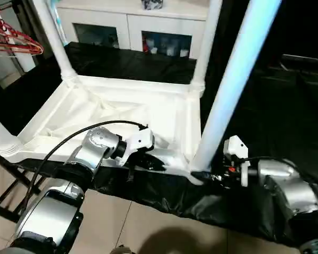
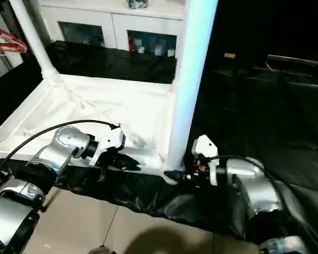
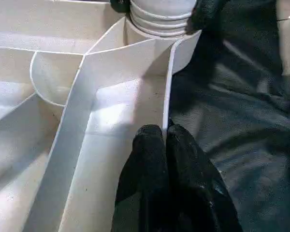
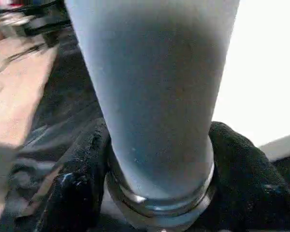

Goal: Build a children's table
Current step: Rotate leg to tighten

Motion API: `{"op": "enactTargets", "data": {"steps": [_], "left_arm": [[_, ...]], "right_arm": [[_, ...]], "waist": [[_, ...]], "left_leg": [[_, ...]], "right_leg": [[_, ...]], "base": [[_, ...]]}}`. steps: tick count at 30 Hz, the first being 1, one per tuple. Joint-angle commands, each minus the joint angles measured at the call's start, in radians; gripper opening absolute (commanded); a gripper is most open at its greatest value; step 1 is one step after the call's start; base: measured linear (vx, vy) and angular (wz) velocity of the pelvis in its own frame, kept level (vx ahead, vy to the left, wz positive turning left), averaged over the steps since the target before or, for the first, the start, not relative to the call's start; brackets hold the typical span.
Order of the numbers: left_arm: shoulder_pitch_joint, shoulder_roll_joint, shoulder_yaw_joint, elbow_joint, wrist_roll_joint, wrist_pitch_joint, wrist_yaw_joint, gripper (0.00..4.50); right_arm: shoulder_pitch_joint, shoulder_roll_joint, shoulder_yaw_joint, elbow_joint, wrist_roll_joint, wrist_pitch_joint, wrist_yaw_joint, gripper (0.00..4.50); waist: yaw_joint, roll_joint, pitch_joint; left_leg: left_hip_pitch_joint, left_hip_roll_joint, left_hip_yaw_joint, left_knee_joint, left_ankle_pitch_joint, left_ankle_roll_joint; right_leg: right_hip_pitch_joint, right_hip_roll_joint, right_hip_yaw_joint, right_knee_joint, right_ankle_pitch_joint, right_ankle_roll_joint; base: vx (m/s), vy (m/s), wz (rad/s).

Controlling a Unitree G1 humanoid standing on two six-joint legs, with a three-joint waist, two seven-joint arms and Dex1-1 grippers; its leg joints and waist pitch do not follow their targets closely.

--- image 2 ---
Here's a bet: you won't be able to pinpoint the white plastic table top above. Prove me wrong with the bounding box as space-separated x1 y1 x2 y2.
0 72 186 186

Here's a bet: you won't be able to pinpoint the white plastic table leg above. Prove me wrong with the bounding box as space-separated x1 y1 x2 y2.
9 0 61 80
164 0 219 173
174 26 189 88

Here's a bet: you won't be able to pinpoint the black plastic mat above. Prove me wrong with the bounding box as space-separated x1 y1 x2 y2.
0 39 318 254

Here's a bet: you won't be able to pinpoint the small white box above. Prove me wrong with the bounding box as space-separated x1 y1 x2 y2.
5 54 24 67

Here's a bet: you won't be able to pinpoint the white cabinet with glass doors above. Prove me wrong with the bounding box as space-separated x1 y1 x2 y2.
39 0 188 58

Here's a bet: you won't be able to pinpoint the grey curtain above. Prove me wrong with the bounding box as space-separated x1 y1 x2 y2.
0 0 54 58

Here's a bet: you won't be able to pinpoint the large black box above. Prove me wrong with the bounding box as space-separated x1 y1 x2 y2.
201 0 270 69

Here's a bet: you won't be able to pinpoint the black tangled bundle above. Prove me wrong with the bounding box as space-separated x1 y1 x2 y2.
126 0 149 8

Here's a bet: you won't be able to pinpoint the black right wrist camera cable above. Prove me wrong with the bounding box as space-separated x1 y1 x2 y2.
202 155 284 191

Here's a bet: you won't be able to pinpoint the black folding table frame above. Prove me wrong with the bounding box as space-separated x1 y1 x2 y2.
38 190 58 212

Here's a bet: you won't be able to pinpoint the red wire hangers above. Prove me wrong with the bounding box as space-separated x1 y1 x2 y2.
0 22 29 55

